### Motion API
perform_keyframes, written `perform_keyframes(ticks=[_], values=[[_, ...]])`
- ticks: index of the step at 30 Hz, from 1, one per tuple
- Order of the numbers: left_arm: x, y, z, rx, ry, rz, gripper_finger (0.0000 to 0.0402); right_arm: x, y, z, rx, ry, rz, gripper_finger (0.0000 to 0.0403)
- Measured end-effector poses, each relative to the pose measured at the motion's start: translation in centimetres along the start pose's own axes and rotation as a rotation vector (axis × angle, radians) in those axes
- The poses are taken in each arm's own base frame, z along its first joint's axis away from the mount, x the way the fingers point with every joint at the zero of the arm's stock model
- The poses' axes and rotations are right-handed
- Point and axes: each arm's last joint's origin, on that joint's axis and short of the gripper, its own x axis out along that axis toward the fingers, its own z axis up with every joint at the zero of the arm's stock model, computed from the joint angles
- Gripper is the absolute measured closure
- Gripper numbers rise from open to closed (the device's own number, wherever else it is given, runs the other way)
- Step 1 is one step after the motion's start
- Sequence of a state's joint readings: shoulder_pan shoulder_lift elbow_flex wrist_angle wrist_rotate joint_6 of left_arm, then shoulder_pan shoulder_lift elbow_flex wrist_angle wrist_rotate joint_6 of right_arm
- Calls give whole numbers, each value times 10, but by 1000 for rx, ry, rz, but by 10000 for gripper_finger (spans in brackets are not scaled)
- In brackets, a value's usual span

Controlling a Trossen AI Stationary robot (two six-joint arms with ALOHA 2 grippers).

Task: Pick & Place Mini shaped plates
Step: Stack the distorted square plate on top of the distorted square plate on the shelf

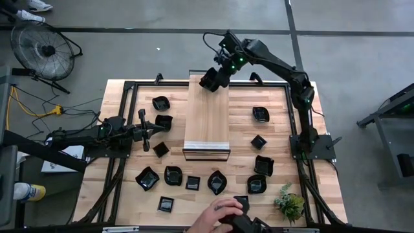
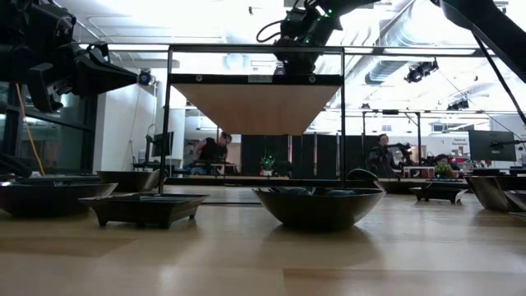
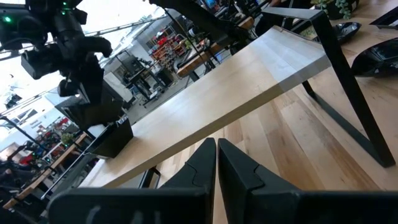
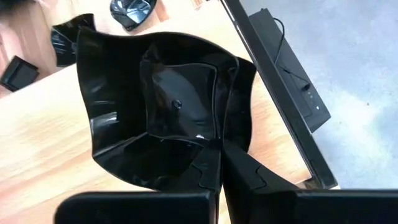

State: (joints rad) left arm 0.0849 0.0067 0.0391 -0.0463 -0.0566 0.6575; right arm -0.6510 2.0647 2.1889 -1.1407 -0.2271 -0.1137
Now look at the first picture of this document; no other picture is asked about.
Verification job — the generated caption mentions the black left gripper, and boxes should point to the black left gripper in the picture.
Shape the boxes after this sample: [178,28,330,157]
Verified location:
[132,109,169,153]

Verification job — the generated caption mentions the black rounded square mini plate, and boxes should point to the black rounded square mini plate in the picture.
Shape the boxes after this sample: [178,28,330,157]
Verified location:
[246,174,268,195]
[155,114,174,133]
[163,165,184,187]

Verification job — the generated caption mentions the black leaf-shaped mini plate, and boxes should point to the black leaf-shaped mini plate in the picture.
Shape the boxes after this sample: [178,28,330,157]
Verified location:
[151,95,171,112]
[252,105,270,123]
[206,170,228,196]

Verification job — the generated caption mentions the black wavy-edged mini plate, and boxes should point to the black wavy-edged mini plate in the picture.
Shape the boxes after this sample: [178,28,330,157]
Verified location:
[135,166,160,192]
[253,155,276,177]

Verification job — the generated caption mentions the white cardboard box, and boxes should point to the white cardboard box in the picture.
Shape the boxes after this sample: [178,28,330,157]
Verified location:
[41,144,85,174]

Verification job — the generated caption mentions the person's hand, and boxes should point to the person's hand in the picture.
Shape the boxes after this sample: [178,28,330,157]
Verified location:
[186,197,246,233]

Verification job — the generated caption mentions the black metal beam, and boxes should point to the black metal beam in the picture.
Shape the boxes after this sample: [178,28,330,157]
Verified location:
[0,129,88,173]

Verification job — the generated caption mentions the black bulky handheld object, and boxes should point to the black bulky handheld object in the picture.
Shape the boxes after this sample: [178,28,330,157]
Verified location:
[219,212,274,233]

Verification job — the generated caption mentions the black floor fan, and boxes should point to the black floor fan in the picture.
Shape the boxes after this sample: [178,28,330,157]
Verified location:
[9,19,84,95]

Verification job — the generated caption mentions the white yellow wipes canister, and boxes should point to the white yellow wipes canister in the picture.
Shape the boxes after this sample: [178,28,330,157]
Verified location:
[12,182,47,203]

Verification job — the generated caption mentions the small green potted plant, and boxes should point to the small green potted plant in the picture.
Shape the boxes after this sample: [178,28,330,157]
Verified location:
[274,183,305,227]

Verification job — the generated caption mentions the grey equipment cabinet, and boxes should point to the grey equipment cabinet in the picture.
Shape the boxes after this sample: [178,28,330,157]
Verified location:
[0,64,12,143]

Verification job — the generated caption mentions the person's white shoe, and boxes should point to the person's white shoe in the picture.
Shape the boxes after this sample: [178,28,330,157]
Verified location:
[26,0,54,13]
[15,9,47,24]

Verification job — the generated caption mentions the person's leg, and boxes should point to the person's leg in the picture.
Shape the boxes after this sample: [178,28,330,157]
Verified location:
[0,0,23,23]

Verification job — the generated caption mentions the black box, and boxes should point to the black box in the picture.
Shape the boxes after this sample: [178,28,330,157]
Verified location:
[397,153,414,178]

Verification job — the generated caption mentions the wooden shelf with black frame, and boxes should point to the wooden shelf with black frame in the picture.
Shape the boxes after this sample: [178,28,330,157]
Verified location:
[182,69,232,162]

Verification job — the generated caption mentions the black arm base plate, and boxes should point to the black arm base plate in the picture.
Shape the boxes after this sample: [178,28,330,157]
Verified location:
[289,134,343,161]
[84,134,134,159]

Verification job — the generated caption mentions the black power cable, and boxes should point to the black power cable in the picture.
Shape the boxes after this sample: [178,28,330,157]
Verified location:
[12,84,104,143]

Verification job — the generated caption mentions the silver metal bracket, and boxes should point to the silver metal bracket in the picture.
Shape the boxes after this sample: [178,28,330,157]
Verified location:
[283,227,320,233]
[102,226,140,233]

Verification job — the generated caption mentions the yellow extension cord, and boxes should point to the yellow extension cord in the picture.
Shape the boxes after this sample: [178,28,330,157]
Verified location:
[5,85,65,131]

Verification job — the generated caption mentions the grey neighbouring workstation frame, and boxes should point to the grey neighbouring workstation frame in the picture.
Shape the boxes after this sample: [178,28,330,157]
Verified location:
[356,82,414,188]

